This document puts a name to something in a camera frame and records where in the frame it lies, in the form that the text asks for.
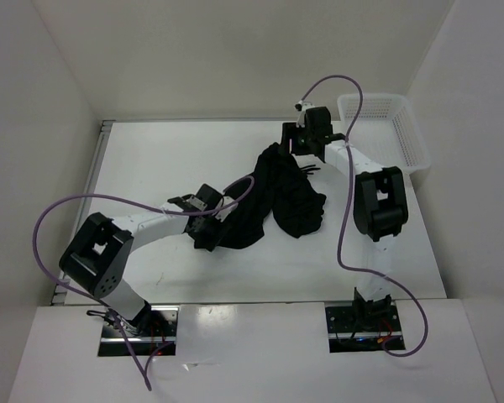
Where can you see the white plastic basket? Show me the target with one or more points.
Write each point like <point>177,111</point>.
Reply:
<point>385,129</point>

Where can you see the metal base plate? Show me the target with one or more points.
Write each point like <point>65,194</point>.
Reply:
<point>158,338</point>
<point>348,334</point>

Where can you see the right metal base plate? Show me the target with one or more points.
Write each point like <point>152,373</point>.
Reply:
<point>348,334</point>

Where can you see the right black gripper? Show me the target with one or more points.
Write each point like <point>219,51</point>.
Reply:
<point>290,131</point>

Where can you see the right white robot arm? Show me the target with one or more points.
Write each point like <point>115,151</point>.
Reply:
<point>376,203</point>

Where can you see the black shorts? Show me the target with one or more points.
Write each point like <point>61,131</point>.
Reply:
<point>282,189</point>

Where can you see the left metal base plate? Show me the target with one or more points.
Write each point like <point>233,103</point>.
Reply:
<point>158,338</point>

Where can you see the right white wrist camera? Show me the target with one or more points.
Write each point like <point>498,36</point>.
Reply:
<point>301,107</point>

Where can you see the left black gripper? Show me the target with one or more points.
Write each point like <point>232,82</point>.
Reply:
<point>209,240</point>

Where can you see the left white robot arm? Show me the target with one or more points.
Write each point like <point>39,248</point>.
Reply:
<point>97,256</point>

